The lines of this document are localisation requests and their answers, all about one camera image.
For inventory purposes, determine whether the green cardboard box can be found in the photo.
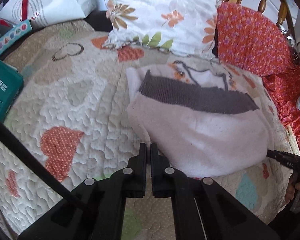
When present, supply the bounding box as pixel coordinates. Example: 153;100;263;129
0;55;24;143

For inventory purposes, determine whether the quilted heart patchwork bedspread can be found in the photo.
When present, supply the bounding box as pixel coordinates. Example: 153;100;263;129
0;19;300;240

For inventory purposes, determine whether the cream foam cord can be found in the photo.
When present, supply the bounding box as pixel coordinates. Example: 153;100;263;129
286;124;300;155

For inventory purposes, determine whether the white floral pillow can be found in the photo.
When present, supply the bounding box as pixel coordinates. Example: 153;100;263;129
102;0;227;58

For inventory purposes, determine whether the white paper bag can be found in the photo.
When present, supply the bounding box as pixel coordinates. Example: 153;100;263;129
0;0;98;29

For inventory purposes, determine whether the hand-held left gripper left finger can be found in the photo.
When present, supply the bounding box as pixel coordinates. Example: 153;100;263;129
17;142;147;240

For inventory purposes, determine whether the black cable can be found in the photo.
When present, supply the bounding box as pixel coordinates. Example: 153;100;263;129
0;116;90;209

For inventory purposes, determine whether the orange floral sheet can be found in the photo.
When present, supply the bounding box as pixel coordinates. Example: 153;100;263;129
216;2;300;135

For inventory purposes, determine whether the silver foil sheet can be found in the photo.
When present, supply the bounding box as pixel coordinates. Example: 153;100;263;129
281;29;299;63

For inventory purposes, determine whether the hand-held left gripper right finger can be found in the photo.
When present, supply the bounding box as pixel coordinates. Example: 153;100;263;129
150;142;281;240

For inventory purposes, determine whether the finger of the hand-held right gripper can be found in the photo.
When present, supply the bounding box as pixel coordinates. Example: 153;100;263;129
266;149;300;170

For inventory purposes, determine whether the pink embroidered zip sweater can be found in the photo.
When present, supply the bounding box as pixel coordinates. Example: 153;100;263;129
126;60;274;178

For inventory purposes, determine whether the light blue shapes box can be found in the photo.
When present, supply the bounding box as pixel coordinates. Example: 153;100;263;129
0;20;33;58

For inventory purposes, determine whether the person's right hand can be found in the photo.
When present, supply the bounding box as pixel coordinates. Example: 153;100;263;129
285;177;300;205

